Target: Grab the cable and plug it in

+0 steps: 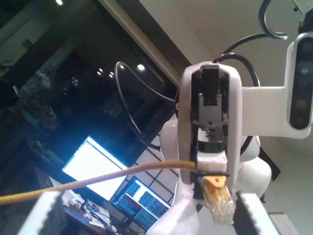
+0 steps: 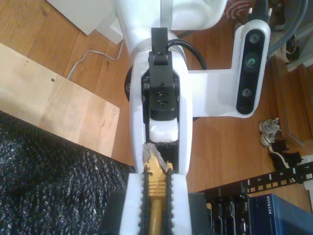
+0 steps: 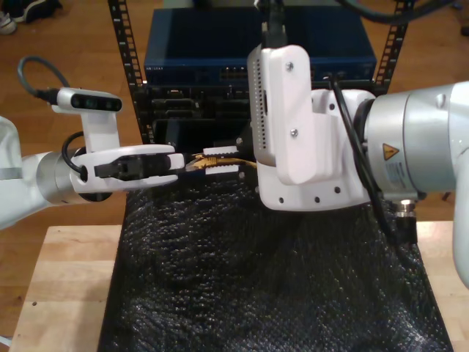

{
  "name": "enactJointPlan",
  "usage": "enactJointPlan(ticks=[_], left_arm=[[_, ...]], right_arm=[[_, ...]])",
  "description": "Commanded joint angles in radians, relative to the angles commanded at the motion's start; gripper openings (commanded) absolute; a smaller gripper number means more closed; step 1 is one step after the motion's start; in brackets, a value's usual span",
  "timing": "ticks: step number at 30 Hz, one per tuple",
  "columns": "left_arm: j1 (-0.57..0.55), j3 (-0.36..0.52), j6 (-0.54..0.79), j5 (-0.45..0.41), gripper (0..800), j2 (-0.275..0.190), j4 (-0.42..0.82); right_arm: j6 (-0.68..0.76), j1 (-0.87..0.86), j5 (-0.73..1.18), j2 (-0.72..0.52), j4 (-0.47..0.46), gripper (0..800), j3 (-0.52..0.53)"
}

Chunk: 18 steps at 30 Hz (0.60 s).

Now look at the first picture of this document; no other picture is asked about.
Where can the cluttered dark desk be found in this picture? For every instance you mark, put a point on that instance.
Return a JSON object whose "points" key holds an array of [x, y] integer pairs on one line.
{"points": [[78, 227]]}

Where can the white lattice partition screen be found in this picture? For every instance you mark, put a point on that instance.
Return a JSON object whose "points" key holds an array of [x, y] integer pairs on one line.
{"points": [[156, 181]]}

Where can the monitor with dark text screen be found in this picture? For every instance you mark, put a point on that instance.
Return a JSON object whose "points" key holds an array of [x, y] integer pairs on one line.
{"points": [[141, 203]]}

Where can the monitor with white screen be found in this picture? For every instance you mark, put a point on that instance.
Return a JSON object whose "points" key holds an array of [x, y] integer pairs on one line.
{"points": [[97, 159]]}

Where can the grey box device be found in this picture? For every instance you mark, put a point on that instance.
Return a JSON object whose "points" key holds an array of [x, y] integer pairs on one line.
{"points": [[304, 6]]}

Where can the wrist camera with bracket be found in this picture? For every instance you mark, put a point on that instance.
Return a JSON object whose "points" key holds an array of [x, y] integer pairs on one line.
{"points": [[269, 110]]}

